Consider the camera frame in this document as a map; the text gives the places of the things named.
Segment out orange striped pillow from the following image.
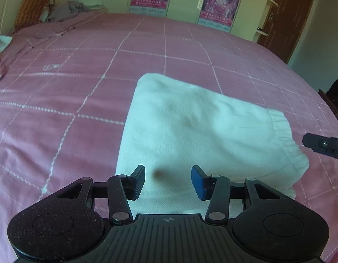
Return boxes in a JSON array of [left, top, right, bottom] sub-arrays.
[[13, 0, 56, 32]]

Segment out white pants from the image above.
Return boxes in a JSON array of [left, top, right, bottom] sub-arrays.
[[116, 74, 309, 215]]

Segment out pink checked bed sheet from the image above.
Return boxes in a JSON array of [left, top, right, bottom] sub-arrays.
[[0, 13, 338, 262]]

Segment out patterned white brown pillow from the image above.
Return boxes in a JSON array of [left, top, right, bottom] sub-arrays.
[[0, 35, 12, 53]]

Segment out white wall shelf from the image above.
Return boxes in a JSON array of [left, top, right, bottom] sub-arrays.
[[256, 0, 278, 36]]

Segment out pink poster right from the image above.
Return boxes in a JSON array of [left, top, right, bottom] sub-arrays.
[[197, 0, 240, 33]]

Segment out grey crumpled cloth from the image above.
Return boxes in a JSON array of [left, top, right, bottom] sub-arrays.
[[45, 1, 106, 23]]

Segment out brown wooden door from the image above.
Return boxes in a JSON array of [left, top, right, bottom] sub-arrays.
[[257, 0, 313, 63]]

